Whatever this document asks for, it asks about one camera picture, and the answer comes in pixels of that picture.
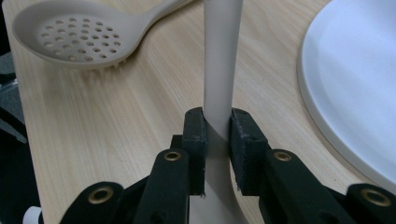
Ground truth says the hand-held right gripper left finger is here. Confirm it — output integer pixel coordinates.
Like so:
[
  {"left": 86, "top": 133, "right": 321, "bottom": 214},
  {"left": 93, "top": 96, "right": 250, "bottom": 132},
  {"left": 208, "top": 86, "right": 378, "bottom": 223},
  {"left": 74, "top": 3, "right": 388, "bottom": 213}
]
[{"left": 170, "top": 106, "right": 208, "bottom": 197}]

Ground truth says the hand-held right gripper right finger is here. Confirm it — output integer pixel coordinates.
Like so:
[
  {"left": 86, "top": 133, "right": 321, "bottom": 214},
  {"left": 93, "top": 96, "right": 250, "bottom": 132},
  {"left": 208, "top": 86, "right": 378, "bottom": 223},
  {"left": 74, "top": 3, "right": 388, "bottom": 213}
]
[{"left": 229, "top": 107, "right": 272, "bottom": 197}]

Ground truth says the beige slotted spatula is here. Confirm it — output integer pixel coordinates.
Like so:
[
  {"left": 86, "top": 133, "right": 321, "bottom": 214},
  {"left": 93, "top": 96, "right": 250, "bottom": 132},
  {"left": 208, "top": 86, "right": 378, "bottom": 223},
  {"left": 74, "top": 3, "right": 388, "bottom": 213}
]
[{"left": 188, "top": 0, "right": 250, "bottom": 224}]

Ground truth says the white utensil rack stand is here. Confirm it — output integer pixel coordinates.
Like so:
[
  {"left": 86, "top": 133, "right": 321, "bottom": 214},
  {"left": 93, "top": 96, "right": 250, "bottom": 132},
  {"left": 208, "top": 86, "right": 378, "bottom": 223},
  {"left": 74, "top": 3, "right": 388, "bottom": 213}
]
[{"left": 297, "top": 0, "right": 396, "bottom": 194}]

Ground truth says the beige skimmer spoon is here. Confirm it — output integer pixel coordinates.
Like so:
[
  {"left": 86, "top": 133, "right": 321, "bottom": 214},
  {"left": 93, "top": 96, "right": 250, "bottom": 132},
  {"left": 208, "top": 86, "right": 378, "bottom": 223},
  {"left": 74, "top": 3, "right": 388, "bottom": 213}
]
[{"left": 11, "top": 0, "right": 200, "bottom": 70}]

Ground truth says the aluminium floor rail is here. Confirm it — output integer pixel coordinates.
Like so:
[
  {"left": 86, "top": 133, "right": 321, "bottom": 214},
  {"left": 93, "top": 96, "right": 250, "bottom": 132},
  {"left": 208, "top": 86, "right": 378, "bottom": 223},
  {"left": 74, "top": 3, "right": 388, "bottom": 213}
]
[{"left": 0, "top": 77, "right": 28, "bottom": 145}]

